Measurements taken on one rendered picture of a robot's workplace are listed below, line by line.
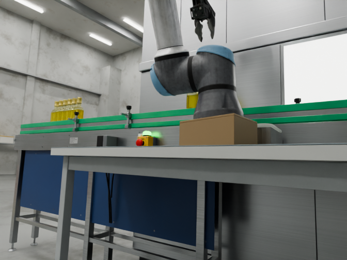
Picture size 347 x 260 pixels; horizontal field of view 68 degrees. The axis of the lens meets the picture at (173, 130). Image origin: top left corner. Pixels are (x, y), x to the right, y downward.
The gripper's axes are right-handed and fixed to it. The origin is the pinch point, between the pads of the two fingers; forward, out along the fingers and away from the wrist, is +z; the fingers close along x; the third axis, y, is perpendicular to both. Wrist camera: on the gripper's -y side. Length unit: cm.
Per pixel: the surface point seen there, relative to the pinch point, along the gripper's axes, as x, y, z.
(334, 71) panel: 51, -18, 26
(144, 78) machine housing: -61, -27, 10
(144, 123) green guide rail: -38, 12, 37
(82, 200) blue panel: -85, 26, 79
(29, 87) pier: -1017, -509, -104
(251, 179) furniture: 31, 61, 48
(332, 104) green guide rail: 49, 3, 39
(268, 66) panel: 22.8, -20.8, 18.2
